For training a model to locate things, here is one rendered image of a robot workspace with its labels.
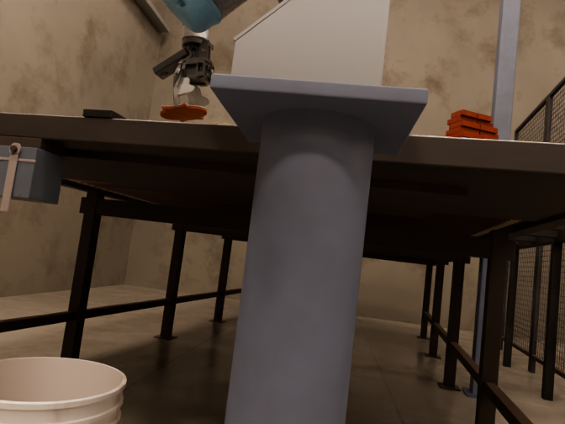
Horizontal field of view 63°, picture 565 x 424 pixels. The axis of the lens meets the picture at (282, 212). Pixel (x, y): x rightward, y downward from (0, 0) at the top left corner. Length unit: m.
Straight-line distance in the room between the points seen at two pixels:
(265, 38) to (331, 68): 0.10
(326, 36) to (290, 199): 0.22
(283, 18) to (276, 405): 0.50
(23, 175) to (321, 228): 0.81
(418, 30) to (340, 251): 6.46
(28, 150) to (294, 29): 0.77
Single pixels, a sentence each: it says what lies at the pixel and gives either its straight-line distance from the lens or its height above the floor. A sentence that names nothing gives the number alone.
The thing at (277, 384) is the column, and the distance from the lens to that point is 0.62.
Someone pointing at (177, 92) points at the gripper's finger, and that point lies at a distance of 1.32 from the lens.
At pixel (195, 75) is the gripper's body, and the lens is 1.35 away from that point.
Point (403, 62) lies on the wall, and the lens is 6.78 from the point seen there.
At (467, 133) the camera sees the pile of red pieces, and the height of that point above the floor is 1.19.
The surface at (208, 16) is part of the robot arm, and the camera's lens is 0.80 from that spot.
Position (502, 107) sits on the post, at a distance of 3.10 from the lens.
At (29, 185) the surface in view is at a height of 0.74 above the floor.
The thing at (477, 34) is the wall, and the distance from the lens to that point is 7.13.
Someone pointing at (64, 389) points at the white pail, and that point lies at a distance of 1.18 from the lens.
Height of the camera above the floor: 0.65
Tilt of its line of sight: 5 degrees up
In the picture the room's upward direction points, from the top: 7 degrees clockwise
